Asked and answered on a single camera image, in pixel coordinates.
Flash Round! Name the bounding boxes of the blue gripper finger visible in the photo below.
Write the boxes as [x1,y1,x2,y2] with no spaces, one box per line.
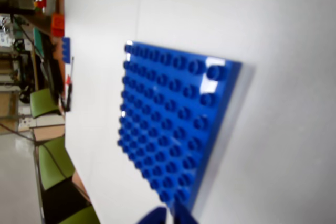
[136,207,169,224]
[172,202,202,224]

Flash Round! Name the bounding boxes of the blue toy block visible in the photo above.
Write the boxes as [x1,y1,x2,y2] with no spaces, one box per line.
[61,37,72,64]

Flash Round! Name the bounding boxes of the orange toy block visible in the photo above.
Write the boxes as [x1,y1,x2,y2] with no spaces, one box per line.
[51,13,66,37]

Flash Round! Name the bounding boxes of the blue 8x8 studded baseplate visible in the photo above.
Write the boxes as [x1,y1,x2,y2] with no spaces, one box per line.
[117,40,244,213]

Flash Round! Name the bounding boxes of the green chair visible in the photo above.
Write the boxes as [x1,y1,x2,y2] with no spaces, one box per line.
[38,136,77,190]
[30,89,62,119]

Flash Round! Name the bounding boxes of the green chairs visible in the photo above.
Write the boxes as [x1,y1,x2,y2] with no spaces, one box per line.
[0,122,92,202]

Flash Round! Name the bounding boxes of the black and red tool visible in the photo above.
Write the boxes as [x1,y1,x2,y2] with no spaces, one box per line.
[65,56,76,112]

